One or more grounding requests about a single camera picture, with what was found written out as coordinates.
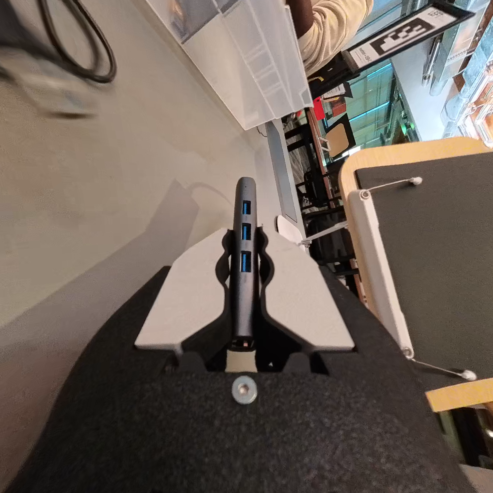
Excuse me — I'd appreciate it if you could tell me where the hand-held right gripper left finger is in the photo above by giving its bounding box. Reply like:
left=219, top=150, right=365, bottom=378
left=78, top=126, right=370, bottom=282
left=134, top=227, right=232, bottom=354

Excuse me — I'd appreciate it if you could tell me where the black case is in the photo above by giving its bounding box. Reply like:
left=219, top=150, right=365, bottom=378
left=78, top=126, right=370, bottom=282
left=308, top=50, right=370, bottom=83

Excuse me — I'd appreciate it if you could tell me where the beige desk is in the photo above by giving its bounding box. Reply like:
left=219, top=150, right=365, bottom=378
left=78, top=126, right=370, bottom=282
left=0, top=0, right=309, bottom=493

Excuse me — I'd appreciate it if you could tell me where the white strut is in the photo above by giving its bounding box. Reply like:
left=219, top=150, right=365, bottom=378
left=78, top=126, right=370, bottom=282
left=300, top=223, right=349, bottom=247

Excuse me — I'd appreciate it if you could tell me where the thin metal rod with cap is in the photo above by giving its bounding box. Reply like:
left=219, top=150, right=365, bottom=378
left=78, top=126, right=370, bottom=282
left=402, top=347, right=477, bottom=381
left=362, top=176, right=423, bottom=198

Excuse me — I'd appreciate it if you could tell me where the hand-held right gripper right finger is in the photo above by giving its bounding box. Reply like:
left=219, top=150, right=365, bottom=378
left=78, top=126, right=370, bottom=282
left=259, top=225, right=356, bottom=353

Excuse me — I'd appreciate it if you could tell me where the white round device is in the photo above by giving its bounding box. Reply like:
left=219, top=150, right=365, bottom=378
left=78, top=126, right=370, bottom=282
left=274, top=215, right=299, bottom=242

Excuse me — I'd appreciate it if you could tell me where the dark grey USB hub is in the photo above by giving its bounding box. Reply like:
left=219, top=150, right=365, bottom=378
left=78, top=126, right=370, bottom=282
left=229, top=176, right=258, bottom=352

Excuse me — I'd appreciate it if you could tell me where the metal handle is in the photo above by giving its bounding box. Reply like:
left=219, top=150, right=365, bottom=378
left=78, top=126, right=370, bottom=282
left=422, top=36, right=443, bottom=86

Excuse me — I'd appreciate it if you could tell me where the white bracket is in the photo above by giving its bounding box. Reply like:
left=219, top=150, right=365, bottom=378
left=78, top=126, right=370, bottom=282
left=348, top=189, right=415, bottom=359

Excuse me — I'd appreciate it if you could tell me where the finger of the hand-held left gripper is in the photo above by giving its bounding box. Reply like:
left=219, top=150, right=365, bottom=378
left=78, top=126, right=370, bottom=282
left=0, top=54, right=99, bottom=120

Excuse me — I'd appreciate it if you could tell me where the black cable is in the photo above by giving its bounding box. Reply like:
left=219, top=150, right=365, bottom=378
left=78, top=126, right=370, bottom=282
left=39, top=0, right=117, bottom=84

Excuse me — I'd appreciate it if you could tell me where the black framed tag board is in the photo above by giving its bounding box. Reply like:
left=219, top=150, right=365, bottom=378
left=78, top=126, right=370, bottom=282
left=342, top=0, right=475, bottom=74

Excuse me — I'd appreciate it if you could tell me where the grey flat device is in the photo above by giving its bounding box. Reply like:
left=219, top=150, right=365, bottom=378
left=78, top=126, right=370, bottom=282
left=266, top=119, right=300, bottom=226

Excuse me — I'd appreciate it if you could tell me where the clear plastic storage box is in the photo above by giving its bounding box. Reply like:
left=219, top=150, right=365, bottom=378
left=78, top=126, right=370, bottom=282
left=144, top=0, right=314, bottom=130

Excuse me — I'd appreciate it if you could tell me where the black office chair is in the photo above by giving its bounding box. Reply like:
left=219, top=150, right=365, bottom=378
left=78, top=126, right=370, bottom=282
left=302, top=216, right=355, bottom=276

